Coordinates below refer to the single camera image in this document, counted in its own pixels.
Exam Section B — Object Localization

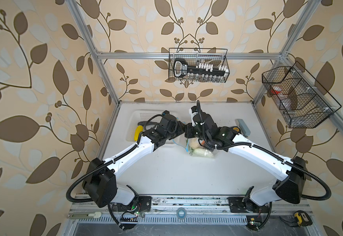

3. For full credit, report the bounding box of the white plastic basket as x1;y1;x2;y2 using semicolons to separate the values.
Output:
125;110;163;142

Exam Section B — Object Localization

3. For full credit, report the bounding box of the black tool with white pieces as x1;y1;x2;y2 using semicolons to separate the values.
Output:
171;58;230;78

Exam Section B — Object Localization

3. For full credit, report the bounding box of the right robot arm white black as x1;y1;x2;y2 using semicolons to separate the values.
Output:
185;101;332;206

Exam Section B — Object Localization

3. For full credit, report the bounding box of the grey blue box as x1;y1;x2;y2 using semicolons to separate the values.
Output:
236;119;251;137

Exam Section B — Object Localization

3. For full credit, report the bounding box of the white garlic toy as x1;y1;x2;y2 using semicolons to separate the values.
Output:
190;138;201;149

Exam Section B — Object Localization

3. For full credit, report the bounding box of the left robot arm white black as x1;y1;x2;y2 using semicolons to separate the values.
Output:
66;111;185;208

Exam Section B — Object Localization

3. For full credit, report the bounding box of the blue tape roll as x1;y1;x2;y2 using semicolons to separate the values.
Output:
176;207;187;220

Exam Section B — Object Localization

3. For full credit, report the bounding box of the clear zip top bag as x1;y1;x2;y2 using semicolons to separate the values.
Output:
172;138;217;159

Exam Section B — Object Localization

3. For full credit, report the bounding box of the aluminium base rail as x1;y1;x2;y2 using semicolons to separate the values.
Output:
69;195;314;225

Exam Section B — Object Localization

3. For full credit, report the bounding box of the yellow tape measure on rail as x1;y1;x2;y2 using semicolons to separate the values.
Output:
294;210;313;227

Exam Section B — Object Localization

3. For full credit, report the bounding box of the black wire basket back wall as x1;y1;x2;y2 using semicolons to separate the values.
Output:
168;47;230;83

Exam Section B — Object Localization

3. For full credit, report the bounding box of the red capped clear container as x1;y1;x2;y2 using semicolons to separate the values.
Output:
270;86;282;95

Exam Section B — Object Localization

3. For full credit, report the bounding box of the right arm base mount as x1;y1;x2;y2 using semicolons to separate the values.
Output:
227;197;269;213

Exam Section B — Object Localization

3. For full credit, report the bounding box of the white handled tool on rail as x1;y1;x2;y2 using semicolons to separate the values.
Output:
67;211;102;219

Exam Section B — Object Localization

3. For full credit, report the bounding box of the black wire basket wall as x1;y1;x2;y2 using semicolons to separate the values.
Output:
168;47;230;83
262;61;342;129

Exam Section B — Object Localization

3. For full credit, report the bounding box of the white radish toy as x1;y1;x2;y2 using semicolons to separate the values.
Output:
192;148;215;158

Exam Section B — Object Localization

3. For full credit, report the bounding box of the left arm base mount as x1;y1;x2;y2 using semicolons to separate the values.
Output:
110;195;152;212

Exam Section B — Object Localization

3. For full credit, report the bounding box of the black wire basket right wall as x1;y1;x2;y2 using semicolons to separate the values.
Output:
262;61;342;129

